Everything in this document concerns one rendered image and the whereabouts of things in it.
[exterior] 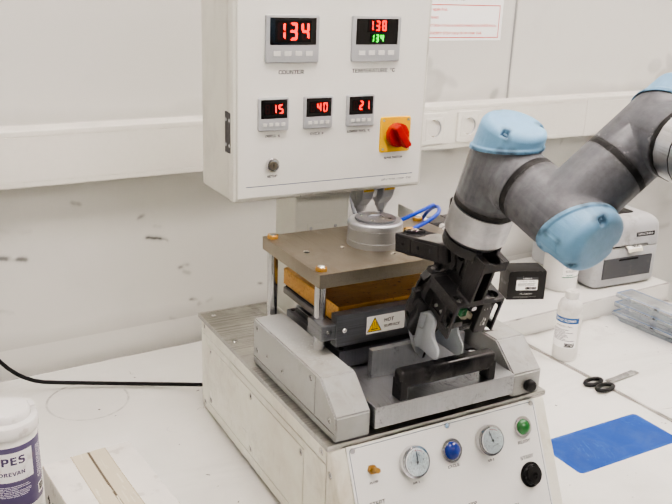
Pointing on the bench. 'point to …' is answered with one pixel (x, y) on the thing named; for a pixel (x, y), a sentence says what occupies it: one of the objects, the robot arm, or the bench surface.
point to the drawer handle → (447, 366)
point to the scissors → (606, 381)
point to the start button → (532, 474)
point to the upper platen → (345, 296)
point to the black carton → (523, 281)
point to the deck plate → (225, 326)
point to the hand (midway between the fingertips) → (421, 346)
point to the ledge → (525, 313)
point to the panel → (496, 490)
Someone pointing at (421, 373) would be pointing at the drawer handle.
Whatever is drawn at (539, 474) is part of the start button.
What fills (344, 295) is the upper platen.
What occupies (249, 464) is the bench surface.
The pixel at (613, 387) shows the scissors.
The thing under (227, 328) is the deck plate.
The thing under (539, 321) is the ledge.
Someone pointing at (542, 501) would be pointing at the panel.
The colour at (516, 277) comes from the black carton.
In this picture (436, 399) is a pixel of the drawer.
